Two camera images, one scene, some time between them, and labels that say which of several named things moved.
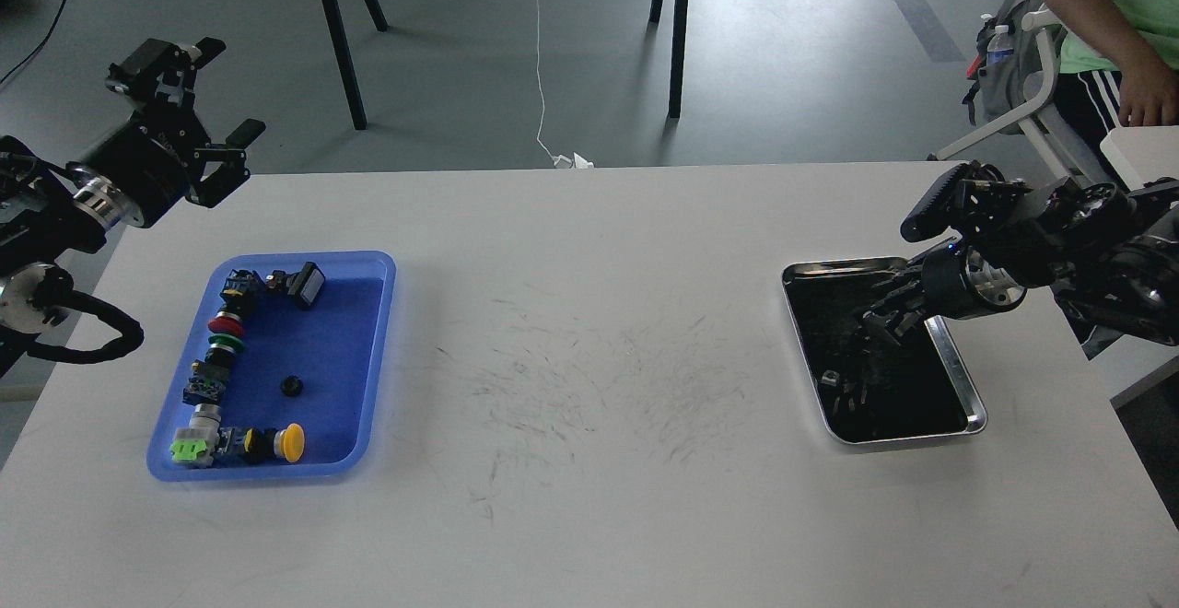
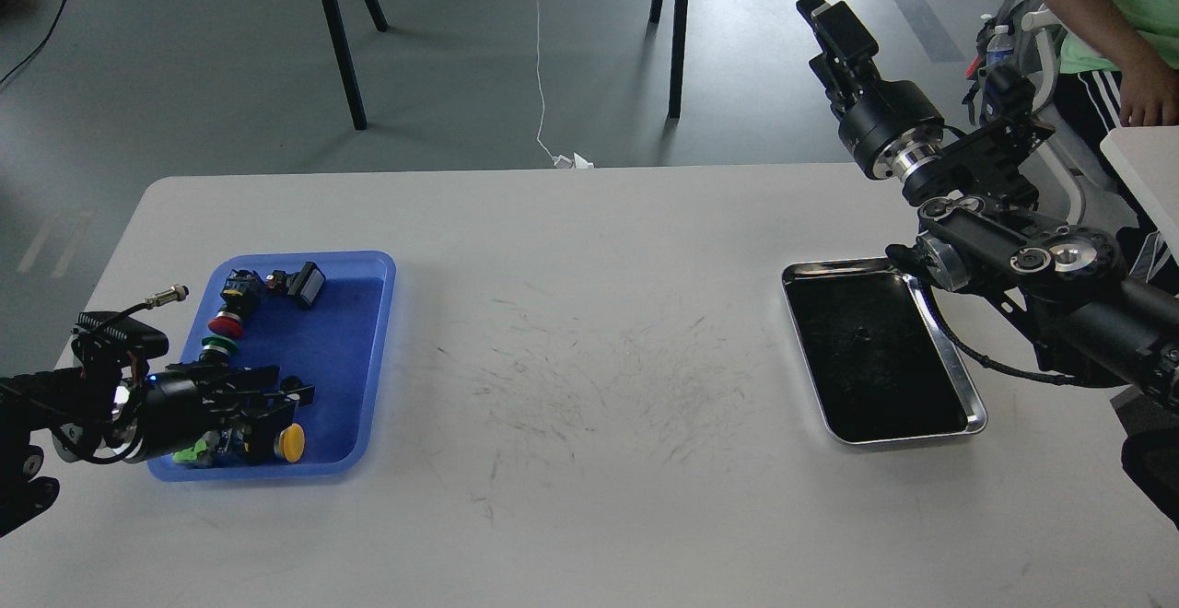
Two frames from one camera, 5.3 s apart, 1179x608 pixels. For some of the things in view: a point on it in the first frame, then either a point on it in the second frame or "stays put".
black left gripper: x=149 y=157 to x=179 y=412
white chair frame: x=1047 y=22 stays put
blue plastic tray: x=319 y=368 stays put
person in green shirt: x=1118 y=5 stays put
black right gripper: x=957 y=279 to x=893 y=129
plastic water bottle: x=1000 y=50 stays put
